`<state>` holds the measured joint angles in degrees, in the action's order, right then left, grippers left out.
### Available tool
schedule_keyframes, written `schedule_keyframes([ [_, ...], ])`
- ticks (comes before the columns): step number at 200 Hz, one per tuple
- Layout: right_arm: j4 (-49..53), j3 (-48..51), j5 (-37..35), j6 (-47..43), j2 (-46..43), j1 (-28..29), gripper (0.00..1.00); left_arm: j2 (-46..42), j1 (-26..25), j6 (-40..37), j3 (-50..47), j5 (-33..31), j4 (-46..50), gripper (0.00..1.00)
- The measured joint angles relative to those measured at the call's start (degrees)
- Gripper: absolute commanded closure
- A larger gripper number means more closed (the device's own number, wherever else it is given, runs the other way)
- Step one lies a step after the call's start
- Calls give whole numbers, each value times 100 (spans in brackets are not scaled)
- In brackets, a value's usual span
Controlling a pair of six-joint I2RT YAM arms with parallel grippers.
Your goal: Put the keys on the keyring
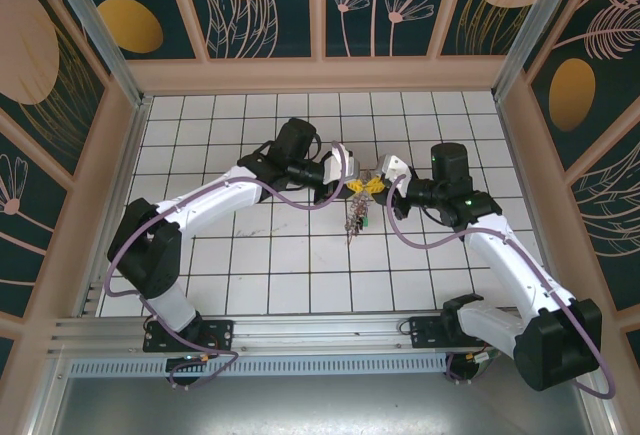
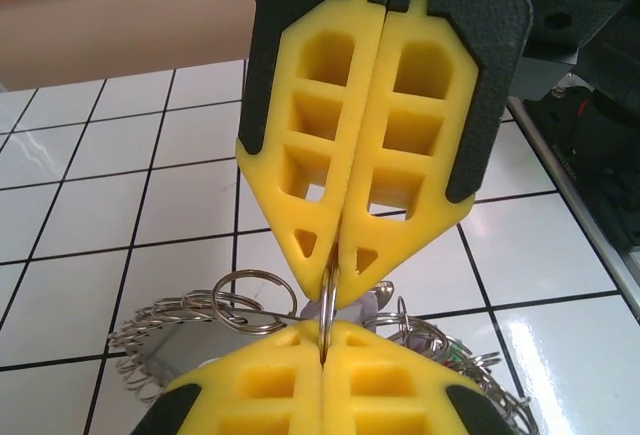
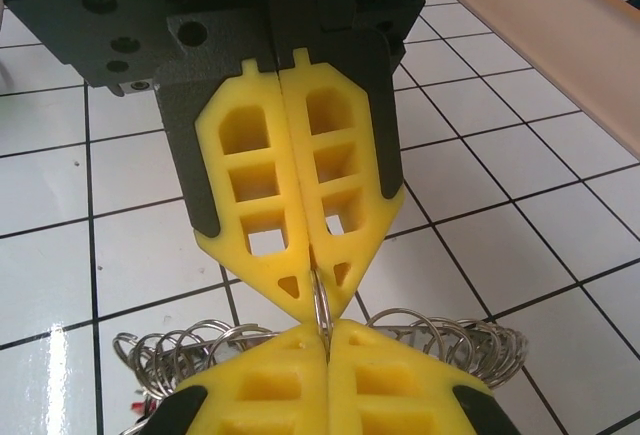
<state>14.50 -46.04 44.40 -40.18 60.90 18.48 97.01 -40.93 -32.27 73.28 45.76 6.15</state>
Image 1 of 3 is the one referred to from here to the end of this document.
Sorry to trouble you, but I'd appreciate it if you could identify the large silver keyring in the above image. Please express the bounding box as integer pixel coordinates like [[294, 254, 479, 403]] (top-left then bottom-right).
[[342, 189, 374, 246]]

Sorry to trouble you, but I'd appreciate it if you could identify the grey metal sheet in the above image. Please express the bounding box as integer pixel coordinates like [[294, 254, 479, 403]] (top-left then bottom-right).
[[49, 373, 599, 435]]

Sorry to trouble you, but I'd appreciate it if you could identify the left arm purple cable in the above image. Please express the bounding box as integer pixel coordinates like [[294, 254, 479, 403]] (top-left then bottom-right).
[[104, 140, 349, 390]]

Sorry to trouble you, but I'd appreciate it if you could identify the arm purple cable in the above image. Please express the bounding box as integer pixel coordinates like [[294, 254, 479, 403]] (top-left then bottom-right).
[[104, 140, 349, 390], [385, 177, 616, 400]]

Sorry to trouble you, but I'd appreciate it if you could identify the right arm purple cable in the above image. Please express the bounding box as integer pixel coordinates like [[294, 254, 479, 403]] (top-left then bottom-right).
[[385, 177, 616, 400]]

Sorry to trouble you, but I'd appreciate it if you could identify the aluminium mounting rail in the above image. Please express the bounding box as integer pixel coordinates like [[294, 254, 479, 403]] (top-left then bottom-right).
[[47, 308, 594, 356]]

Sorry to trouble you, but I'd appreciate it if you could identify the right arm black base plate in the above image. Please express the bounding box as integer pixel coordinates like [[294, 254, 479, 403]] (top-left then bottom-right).
[[408, 314, 486, 351]]

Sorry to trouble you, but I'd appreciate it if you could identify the aluminium frame post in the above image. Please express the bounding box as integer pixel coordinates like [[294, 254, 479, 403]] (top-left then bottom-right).
[[42, 0, 154, 112], [492, 0, 586, 102]]

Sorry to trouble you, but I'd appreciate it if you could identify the slotted grey cable duct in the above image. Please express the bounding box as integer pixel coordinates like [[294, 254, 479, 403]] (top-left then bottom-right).
[[67, 354, 451, 377]]

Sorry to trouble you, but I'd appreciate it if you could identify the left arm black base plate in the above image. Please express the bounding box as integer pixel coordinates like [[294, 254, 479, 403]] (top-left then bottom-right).
[[143, 318, 236, 354]]

